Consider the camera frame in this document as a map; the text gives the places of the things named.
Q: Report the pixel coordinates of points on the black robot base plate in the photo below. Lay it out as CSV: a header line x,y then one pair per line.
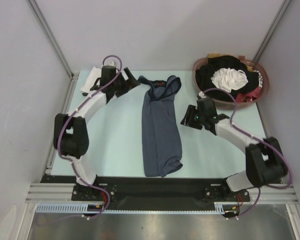
x,y
145,192

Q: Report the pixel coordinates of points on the aluminium frame rail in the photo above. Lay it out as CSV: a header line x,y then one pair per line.
x,y
58,124

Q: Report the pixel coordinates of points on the white strappy garment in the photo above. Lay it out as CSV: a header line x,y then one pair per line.
x,y
228,79

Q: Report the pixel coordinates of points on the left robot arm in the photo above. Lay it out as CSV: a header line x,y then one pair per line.
x,y
70,136

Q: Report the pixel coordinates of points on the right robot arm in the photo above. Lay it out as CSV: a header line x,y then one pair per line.
x,y
264,161

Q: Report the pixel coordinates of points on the pink plastic laundry basket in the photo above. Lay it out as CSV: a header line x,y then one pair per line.
x,y
250,65

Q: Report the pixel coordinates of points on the red garment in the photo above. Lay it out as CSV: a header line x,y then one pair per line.
x,y
248,97

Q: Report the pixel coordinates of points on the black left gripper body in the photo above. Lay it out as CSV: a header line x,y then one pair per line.
x,y
121,86

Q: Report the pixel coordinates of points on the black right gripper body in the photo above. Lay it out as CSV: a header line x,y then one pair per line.
x,y
193,118

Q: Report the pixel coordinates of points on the black garment pile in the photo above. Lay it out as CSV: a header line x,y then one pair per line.
x,y
203,77

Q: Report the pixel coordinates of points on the mustard yellow garment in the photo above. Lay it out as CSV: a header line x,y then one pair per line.
x,y
213,55

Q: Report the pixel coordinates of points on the light blue table mat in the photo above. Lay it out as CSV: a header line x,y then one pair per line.
x,y
115,135

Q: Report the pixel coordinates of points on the white graphic tank top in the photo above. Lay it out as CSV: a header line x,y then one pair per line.
x,y
92,77

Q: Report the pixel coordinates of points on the white cable duct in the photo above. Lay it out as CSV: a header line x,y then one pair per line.
x,y
95,208

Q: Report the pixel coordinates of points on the black white striped garment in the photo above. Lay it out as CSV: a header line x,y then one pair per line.
x,y
260,79

